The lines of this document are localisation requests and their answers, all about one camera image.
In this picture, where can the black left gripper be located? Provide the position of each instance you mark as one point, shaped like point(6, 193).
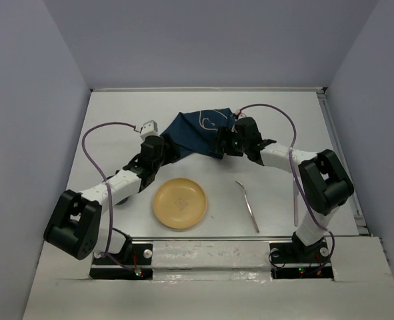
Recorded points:
point(172, 152)

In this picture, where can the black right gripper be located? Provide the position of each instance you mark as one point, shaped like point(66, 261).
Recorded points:
point(224, 132)

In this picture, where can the dark blue patterned cloth napkin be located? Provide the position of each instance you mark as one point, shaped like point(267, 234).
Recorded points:
point(195, 132)

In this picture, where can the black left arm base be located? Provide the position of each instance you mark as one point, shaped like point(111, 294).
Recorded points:
point(132, 265)

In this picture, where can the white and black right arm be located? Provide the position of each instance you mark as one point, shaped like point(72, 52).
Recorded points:
point(321, 179)

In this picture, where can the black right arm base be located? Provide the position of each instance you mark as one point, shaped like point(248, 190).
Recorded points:
point(288, 262)

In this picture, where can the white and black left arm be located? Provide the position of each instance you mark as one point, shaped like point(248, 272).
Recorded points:
point(75, 224)

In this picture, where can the tan round plate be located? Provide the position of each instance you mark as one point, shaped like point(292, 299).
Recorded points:
point(179, 203)

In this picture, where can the dark blue cup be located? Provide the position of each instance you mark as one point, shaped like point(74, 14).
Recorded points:
point(122, 201)

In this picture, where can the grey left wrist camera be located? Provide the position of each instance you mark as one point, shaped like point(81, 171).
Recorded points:
point(150, 128)

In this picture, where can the knife with pink handle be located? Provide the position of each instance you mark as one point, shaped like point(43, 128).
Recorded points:
point(295, 204)

